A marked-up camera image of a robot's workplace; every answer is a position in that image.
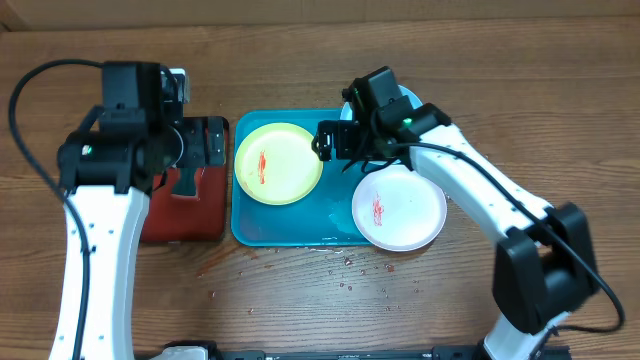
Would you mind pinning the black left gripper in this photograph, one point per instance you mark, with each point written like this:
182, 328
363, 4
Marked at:
204, 152

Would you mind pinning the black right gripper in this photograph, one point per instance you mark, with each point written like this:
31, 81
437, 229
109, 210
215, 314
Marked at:
342, 134

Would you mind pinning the black tray with red liquid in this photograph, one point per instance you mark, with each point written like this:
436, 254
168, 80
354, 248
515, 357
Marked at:
188, 219

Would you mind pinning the white plate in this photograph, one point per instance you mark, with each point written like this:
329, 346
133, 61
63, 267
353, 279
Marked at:
398, 210

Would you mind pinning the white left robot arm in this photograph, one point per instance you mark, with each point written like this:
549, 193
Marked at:
129, 181

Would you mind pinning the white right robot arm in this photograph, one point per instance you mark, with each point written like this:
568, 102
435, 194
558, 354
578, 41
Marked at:
544, 264

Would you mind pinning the pink and green sponge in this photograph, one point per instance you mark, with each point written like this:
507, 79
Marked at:
187, 182

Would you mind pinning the light blue plate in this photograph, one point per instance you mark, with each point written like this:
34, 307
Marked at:
347, 111

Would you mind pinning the yellow plate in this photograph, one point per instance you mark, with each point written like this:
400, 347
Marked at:
275, 164

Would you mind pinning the teal plastic tray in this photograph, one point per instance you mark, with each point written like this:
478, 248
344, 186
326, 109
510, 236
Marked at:
323, 218

